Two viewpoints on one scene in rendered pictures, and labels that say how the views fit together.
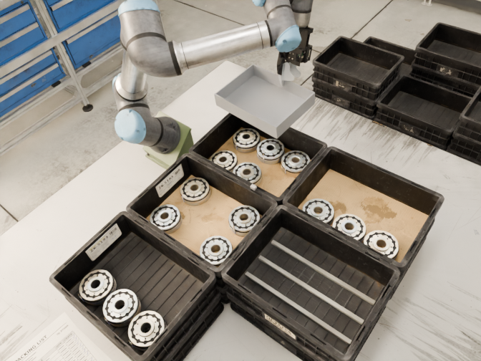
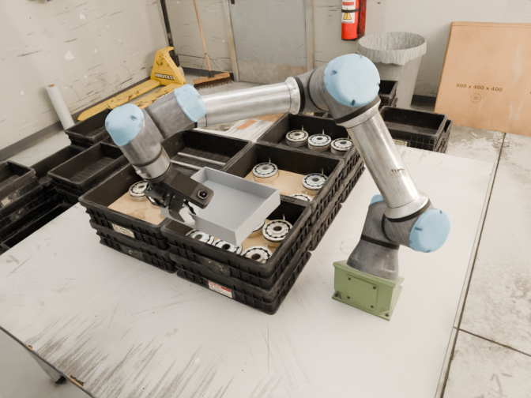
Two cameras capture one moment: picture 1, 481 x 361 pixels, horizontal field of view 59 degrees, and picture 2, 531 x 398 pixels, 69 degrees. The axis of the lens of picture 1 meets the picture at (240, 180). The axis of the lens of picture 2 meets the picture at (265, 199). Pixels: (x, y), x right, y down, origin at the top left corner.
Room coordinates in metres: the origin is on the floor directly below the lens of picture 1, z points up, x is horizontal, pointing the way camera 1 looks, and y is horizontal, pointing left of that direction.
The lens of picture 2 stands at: (1.99, -0.15, 1.71)
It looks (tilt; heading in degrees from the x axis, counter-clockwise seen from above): 37 degrees down; 169
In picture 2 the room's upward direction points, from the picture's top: 7 degrees counter-clockwise
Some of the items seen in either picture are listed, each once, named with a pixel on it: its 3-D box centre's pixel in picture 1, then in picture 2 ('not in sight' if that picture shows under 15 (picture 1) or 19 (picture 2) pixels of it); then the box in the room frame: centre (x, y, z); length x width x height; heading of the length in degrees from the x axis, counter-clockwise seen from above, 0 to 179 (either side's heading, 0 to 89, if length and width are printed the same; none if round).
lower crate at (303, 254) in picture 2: not in sight; (242, 254); (1.04, -0.07, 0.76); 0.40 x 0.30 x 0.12; 46
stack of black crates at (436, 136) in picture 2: not in sight; (404, 152); (0.10, 1.14, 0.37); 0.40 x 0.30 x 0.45; 44
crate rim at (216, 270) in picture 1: (200, 208); (280, 171); (0.82, 0.14, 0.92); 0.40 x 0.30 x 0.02; 46
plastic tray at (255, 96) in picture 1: (264, 99); (219, 202); (1.12, -0.12, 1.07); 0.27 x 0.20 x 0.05; 41
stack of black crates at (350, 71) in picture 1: (353, 92); not in sight; (1.91, -0.72, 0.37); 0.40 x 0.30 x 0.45; 44
